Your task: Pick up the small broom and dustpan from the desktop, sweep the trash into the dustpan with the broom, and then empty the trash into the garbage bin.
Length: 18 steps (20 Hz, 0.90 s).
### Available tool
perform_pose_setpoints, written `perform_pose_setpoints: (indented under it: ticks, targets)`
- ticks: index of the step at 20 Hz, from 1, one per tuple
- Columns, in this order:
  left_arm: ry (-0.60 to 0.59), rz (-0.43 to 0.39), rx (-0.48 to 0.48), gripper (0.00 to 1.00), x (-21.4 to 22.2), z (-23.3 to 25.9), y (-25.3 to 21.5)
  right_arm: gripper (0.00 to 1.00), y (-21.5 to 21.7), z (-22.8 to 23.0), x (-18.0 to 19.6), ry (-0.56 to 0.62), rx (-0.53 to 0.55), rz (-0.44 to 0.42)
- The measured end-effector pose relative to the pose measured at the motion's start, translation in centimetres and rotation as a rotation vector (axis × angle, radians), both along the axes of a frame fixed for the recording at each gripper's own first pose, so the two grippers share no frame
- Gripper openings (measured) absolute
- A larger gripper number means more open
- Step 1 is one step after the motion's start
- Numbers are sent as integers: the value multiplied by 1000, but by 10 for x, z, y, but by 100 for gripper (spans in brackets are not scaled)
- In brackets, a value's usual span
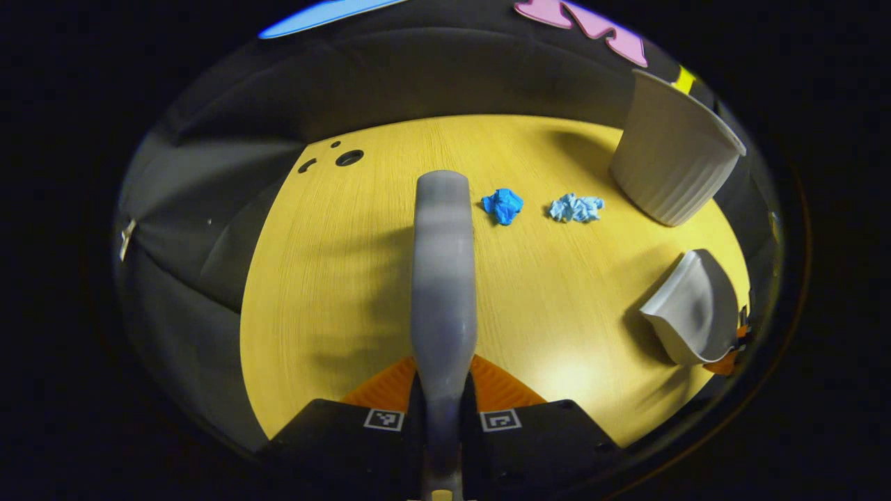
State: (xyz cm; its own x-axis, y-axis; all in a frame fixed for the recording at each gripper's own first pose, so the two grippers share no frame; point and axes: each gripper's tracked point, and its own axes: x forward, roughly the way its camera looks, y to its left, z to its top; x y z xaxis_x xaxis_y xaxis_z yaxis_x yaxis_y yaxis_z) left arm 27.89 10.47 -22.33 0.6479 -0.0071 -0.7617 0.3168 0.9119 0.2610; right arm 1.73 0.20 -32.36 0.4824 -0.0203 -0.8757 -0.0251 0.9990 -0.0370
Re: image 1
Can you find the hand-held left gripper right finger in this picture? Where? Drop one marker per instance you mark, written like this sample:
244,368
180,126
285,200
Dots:
543,445

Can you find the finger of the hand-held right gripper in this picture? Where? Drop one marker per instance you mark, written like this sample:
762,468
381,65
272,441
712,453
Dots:
727,360

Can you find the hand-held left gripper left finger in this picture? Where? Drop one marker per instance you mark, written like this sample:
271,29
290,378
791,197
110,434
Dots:
334,438

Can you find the grey plastic dustpan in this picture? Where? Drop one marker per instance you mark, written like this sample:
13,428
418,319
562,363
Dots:
696,313

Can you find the small grey broom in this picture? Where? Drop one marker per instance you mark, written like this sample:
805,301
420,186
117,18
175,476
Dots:
443,278

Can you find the white ribbed garbage bin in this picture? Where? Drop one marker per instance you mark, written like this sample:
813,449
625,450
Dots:
672,156

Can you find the light blue paper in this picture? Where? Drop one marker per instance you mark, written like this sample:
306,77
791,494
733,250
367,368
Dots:
576,208

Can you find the dark blue paper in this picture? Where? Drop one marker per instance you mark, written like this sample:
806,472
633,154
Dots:
502,205

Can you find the white cloth clip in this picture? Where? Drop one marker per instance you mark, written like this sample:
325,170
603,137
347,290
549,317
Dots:
127,238

